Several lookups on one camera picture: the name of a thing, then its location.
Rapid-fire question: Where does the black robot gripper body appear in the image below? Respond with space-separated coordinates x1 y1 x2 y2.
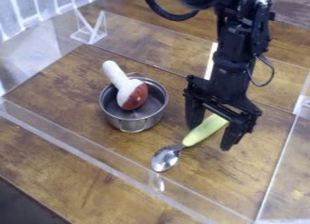
184 54 261 122

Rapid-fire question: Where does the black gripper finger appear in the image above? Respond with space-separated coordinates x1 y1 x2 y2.
220 119 255 151
185 96 204 130

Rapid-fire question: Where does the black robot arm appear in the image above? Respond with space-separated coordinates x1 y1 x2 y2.
180 0 274 151

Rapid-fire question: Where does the small steel pot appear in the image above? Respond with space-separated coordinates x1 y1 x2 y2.
98 73 168 132

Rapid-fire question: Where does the plush mushroom toy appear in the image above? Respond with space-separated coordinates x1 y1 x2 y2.
102 61 148 110

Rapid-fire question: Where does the black strip on table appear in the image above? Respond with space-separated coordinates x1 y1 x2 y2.
268 12 276 21

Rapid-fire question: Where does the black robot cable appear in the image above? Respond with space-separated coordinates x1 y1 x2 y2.
139 0 276 88

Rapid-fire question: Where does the clear acrylic triangular bracket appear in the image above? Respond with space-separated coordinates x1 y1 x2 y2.
70 9 108 44

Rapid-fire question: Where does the clear acrylic enclosure wall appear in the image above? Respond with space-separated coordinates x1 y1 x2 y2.
0 97 310 224

